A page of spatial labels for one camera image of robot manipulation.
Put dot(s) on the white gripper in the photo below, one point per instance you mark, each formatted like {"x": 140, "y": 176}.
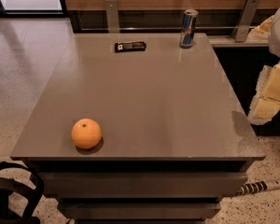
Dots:
{"x": 267, "y": 96}

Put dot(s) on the black rxbar chocolate bar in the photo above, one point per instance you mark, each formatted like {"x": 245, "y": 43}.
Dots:
{"x": 130, "y": 46}

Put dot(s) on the blue silver energy drink can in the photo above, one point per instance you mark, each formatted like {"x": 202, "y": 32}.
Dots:
{"x": 188, "y": 28}

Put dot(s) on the black white striped power strip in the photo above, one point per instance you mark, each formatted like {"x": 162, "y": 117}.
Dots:
{"x": 252, "y": 188}

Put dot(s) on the orange fruit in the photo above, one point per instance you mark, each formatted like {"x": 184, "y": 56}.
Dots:
{"x": 86, "y": 133}

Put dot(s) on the grey upper drawer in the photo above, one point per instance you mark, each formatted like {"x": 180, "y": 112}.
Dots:
{"x": 142, "y": 185}

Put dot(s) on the grey drawer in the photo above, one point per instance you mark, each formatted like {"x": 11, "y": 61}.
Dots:
{"x": 113, "y": 211}
{"x": 142, "y": 185}

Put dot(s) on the grey lower drawer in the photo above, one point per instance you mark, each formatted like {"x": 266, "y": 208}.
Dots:
{"x": 113, "y": 211}

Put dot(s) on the black chair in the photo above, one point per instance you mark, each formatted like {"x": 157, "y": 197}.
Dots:
{"x": 9, "y": 186}

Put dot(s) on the right metal wall bracket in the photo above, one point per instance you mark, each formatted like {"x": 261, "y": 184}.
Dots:
{"x": 241, "y": 29}

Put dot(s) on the metal wall bracket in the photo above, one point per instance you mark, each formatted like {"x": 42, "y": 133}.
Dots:
{"x": 112, "y": 15}
{"x": 241, "y": 29}

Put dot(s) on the left metal wall bracket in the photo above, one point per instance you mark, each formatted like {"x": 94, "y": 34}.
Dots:
{"x": 112, "y": 15}

